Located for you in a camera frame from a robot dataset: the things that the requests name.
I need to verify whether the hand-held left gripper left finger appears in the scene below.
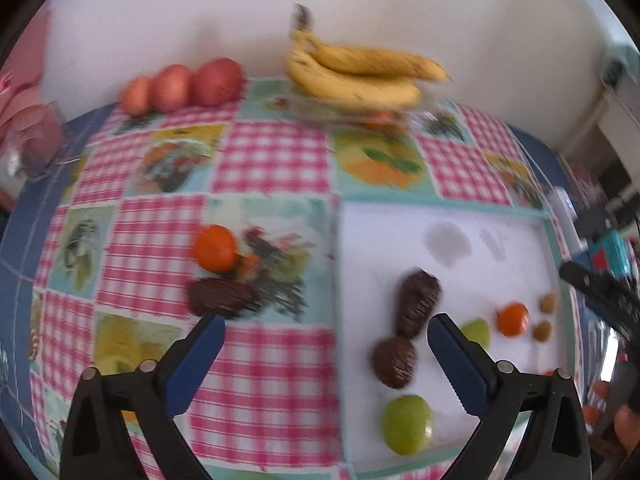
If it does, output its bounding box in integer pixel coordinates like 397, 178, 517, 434
59, 314, 227, 480

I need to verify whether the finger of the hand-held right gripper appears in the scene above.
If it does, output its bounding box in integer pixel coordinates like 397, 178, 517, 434
559, 260, 640, 333

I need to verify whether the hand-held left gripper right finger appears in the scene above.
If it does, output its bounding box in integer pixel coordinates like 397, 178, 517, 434
426, 312, 593, 480

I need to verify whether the green apple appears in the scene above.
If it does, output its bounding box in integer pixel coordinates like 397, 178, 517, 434
381, 394, 435, 456
460, 316, 492, 348

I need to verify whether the person's right hand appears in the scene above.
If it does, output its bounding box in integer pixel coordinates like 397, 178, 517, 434
614, 405, 640, 452

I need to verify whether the dark avocado on cloth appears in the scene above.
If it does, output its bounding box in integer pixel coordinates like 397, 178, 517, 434
187, 277, 258, 317

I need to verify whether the white cabinet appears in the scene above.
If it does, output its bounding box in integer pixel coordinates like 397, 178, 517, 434
595, 45, 640, 161

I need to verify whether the white tray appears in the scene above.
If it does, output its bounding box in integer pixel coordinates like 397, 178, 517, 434
336, 202, 581, 466

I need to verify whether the pink checkered printed tablecloth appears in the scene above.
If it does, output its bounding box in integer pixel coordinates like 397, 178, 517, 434
27, 77, 586, 480

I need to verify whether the clear glass dish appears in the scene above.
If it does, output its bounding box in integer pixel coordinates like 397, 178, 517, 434
290, 87, 441, 133

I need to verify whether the red apple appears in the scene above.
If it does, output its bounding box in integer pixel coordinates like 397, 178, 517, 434
150, 64, 193, 112
190, 57, 247, 107
119, 76, 153, 115

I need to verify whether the pink flower bouquet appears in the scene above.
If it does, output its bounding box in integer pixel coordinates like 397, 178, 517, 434
0, 7, 83, 201

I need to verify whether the yellow banana bunch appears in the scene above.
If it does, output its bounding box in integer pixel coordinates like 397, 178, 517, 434
285, 4, 453, 111

